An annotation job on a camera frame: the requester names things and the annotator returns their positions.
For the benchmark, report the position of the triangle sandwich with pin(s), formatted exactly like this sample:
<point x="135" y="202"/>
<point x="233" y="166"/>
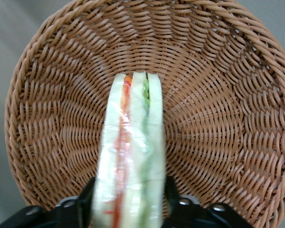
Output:
<point x="133" y="142"/>

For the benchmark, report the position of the round brown wicker basket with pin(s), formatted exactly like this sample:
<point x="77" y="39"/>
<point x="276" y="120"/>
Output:
<point x="216" y="107"/>

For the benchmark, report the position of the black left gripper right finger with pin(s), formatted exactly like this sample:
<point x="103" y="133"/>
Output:
<point x="192" y="213"/>

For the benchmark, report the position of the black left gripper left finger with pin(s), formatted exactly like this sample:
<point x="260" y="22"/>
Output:
<point x="69" y="213"/>

